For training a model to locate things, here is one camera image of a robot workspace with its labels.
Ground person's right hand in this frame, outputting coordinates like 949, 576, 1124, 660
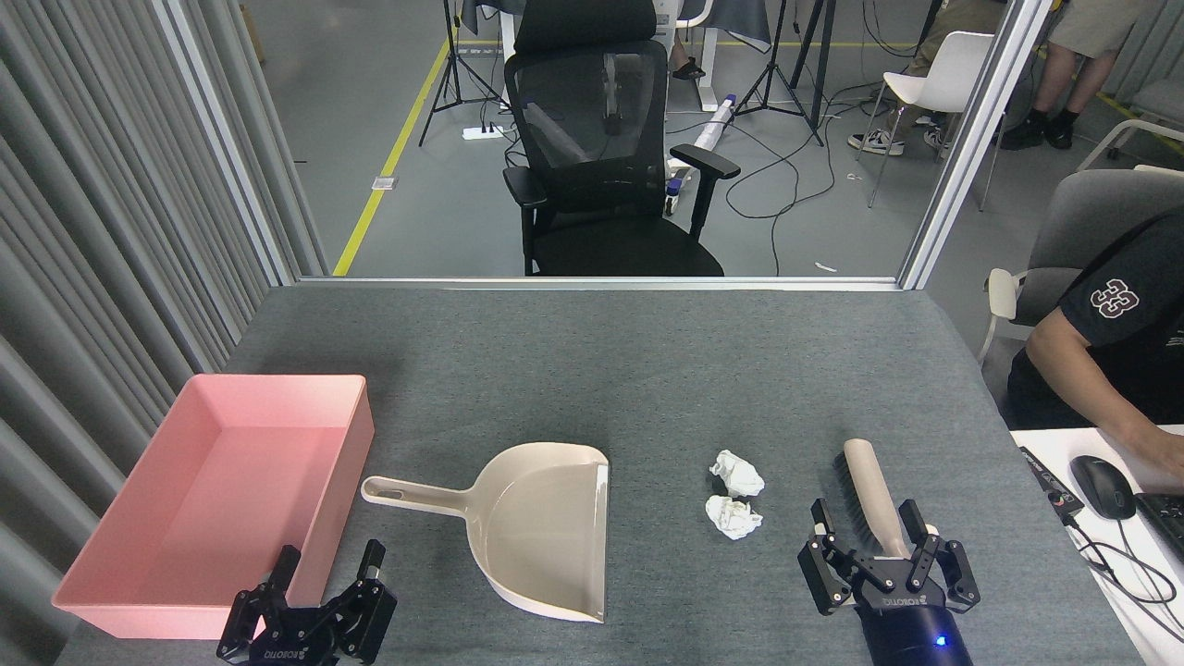
1124, 424, 1184, 477

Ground pink plastic bin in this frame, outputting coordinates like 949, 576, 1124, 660
52, 374, 376, 641

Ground beige hand brush black bristles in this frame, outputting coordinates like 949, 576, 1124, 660
832, 438, 917, 561

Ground standing person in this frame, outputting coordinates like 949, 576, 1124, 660
999, 0, 1143, 151

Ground beige plastic dustpan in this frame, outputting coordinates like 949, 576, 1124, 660
361, 442, 611, 623

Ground black tripod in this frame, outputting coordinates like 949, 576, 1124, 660
419, 0, 505, 147
735, 0, 838, 147

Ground person beside white chair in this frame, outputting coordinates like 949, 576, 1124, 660
848, 0, 1009, 156

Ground black keyboard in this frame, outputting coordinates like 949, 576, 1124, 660
1134, 492, 1184, 561

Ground silver frame post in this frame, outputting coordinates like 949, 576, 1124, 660
899, 0, 1055, 290
153, 0, 329, 283

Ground white plastic chair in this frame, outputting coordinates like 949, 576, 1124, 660
856, 31, 1005, 212

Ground black floor cable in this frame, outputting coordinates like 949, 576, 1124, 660
726, 92, 838, 277

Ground white paper ball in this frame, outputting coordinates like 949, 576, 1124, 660
709, 450, 766, 497
705, 495, 764, 541

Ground silver frame rail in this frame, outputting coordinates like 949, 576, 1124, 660
296, 276, 903, 292

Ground black computer mouse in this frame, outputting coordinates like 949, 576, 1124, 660
1070, 455, 1137, 521

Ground grey pleated curtain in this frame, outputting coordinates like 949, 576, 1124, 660
0, 0, 327, 666

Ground white desk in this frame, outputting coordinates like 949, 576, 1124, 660
1010, 425, 1184, 666

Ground grey armchair white armrest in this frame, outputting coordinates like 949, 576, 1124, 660
979, 166, 1184, 366

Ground seated person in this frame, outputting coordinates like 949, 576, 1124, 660
1006, 211, 1184, 477

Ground white tube with blue ends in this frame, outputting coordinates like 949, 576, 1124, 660
689, 92, 738, 154

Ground small black controller device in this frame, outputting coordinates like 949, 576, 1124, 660
1019, 447, 1085, 517

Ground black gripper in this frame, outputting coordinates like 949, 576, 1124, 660
798, 499, 981, 666
216, 539, 399, 666

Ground black desk cable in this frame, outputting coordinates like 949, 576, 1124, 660
1062, 512, 1184, 639

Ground black mesh office chair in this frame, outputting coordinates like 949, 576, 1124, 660
502, 0, 741, 277

